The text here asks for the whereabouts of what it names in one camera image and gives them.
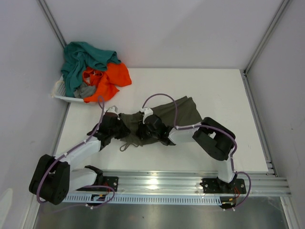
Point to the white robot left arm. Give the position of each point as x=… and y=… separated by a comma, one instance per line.
x=55, y=177

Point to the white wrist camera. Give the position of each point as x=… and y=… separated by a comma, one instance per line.
x=145, y=112
x=112, y=111

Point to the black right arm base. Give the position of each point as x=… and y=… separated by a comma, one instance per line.
x=216, y=186

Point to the aluminium mounting rail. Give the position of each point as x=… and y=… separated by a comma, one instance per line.
x=188, y=183

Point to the white plastic laundry basket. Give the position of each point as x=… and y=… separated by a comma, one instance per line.
x=59, y=92

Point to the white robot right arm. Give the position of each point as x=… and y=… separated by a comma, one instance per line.
x=216, y=140

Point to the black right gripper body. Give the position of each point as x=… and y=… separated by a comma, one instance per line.
x=146, y=133

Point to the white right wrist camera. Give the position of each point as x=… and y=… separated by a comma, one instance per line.
x=145, y=112

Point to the white slotted cable duct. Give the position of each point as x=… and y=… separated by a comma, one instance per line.
x=144, y=199

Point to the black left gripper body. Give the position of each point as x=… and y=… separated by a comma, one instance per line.
x=119, y=131

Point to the olive green shorts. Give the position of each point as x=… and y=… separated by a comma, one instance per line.
x=187, y=115

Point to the teal shorts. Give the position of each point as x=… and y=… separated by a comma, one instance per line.
x=80, y=55

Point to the grey shorts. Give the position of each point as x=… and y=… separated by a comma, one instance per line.
x=84, y=91

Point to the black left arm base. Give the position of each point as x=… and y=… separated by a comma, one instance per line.
x=102, y=181

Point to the orange shorts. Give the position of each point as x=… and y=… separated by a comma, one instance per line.
x=106, y=82

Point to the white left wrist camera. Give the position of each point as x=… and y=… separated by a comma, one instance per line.
x=112, y=111

